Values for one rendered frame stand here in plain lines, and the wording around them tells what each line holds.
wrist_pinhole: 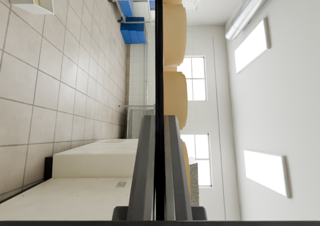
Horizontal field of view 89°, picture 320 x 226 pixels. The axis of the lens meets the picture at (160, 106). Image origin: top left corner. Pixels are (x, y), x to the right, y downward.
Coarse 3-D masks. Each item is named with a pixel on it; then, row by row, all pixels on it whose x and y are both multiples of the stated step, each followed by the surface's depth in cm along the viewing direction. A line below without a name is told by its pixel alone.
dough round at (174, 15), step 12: (168, 12) 12; (180, 12) 12; (168, 24) 12; (180, 24) 12; (168, 36) 12; (180, 36) 12; (168, 48) 12; (180, 48) 12; (168, 60) 13; (180, 60) 13
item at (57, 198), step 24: (24, 192) 108; (48, 192) 107; (72, 192) 107; (96, 192) 107; (120, 192) 106; (0, 216) 80; (24, 216) 80; (48, 216) 79; (72, 216) 79; (96, 216) 79
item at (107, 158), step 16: (96, 144) 201; (112, 144) 200; (128, 144) 199; (48, 160) 141; (64, 160) 138; (80, 160) 138; (96, 160) 138; (112, 160) 138; (128, 160) 138; (48, 176) 140; (64, 176) 137; (80, 176) 137; (96, 176) 137; (112, 176) 137; (128, 176) 137
